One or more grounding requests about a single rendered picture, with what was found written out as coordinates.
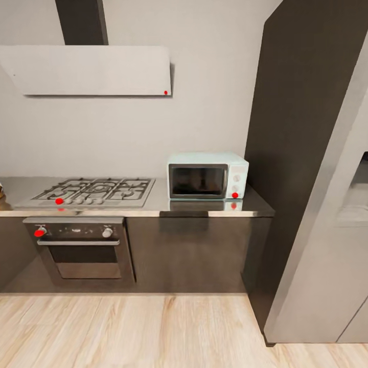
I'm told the microwave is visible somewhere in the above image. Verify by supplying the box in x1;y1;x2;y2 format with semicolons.
166;152;249;200

